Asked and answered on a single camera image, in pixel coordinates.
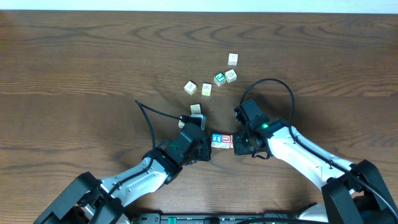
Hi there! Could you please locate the wooden block left upper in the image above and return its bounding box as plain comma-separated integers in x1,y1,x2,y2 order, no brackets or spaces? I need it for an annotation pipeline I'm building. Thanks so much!
184,81,197,95

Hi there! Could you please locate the blue letter T block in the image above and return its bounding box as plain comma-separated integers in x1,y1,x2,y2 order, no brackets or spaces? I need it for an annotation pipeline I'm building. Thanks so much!
211,134,222,148

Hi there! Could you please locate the red letter U block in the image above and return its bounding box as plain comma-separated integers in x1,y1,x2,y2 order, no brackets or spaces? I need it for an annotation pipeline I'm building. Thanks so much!
221,134,233,149

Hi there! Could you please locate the wooden block centre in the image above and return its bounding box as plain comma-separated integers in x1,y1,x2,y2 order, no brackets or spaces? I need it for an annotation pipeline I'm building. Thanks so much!
190,104,201,114

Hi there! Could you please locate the yellow tinted wooden block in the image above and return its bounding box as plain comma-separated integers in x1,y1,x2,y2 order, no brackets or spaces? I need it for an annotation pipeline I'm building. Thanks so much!
201,83,212,96

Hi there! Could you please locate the far plain wooden block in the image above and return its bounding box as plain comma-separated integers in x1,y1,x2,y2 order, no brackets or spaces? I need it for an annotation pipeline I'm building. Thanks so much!
228,53,238,66

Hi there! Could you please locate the green letter J block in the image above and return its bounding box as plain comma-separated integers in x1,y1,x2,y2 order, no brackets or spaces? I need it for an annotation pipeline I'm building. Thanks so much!
214,72,226,86

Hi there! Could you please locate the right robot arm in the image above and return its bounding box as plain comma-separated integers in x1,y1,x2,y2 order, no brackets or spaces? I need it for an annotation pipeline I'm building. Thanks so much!
233,114,397,223

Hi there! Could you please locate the right black cable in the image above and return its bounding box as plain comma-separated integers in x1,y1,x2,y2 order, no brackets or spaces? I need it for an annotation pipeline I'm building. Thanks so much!
239,78,398,215

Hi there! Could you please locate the wooden block beside green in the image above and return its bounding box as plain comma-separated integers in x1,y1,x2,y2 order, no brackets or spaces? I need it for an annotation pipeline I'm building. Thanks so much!
224,69,237,83

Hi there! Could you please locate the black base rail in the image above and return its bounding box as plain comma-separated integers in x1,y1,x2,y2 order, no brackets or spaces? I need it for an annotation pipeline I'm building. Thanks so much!
131,213,293,224

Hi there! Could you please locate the wooden block lower left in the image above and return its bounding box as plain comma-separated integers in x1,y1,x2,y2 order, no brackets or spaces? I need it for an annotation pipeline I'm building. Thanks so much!
178,121,185,128

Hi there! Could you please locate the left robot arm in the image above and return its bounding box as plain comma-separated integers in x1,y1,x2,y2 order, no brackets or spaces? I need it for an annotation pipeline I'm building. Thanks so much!
35,123,211,223

